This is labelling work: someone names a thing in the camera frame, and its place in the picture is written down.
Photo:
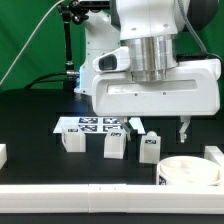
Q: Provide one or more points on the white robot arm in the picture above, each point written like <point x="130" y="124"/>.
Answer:
<point x="143" y="78"/>

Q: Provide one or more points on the white rail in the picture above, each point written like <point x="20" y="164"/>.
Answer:
<point x="97" y="198"/>
<point x="214" y="154"/>

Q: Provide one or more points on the white round stool seat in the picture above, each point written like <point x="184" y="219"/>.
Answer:
<point x="188" y="171"/>

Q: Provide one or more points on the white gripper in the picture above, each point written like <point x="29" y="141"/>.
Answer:
<point x="189" y="89"/>

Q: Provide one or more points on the white marker sheet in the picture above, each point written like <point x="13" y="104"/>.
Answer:
<point x="89" y="124"/>

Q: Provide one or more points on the black camera stand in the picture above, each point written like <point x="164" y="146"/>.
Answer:
<point x="76" y="11"/>

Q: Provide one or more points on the white left side block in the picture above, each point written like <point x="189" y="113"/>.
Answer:
<point x="3" y="155"/>

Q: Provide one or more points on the white right side rail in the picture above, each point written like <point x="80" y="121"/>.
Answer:
<point x="214" y="154"/>

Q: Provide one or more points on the white front rail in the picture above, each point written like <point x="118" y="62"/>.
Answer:
<point x="97" y="198"/>

